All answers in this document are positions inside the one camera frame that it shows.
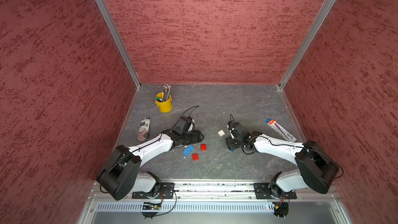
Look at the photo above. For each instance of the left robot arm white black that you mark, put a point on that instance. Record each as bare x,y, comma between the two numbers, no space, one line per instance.
120,174

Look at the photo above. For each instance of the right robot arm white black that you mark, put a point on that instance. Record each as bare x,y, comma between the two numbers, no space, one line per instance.
314,168

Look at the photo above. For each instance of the coloured pencils in cup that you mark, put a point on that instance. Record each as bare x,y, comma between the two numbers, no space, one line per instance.
166,92

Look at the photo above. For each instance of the aluminium front rail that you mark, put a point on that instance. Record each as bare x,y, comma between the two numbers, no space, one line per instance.
238,190

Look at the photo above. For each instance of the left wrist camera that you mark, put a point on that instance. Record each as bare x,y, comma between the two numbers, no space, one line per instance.
184,125

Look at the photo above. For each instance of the white lego brick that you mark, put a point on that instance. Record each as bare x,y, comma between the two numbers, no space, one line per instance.
221,133

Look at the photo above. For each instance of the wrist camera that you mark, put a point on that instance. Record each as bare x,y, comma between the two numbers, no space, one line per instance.
235,129
184,125

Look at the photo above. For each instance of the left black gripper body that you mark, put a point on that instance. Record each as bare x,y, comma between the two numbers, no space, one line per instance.
191,138

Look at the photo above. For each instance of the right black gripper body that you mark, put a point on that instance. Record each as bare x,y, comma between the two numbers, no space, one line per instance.
233,143

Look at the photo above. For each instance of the yellow pencil cup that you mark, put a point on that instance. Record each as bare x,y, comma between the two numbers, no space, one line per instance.
165,106

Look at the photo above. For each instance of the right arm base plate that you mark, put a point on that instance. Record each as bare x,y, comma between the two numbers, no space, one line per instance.
264,192

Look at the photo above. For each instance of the perforated cable duct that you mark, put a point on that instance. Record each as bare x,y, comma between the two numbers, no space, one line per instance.
192,207

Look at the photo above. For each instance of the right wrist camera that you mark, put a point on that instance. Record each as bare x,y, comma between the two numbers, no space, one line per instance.
235,129

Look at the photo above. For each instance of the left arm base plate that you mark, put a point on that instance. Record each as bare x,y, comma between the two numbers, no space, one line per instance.
158,192

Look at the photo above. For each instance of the light blue long lego brick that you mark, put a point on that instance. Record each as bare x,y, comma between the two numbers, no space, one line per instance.
188,150

